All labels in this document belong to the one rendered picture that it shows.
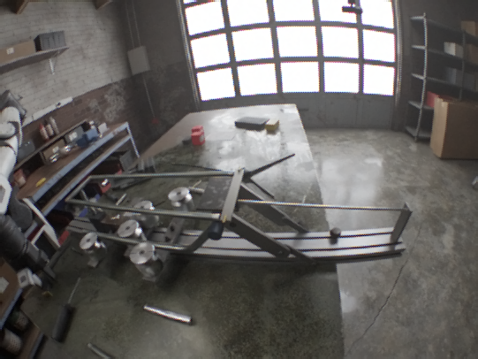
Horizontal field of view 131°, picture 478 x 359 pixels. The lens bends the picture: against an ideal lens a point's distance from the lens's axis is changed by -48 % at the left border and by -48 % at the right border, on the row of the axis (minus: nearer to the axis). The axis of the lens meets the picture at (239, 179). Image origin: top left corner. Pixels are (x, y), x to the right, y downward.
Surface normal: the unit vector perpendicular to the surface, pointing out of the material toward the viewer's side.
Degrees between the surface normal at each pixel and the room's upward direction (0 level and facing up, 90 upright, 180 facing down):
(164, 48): 90
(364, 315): 0
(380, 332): 0
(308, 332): 0
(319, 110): 90
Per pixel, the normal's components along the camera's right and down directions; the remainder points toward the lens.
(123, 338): -0.14, -0.82
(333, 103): -0.16, 0.57
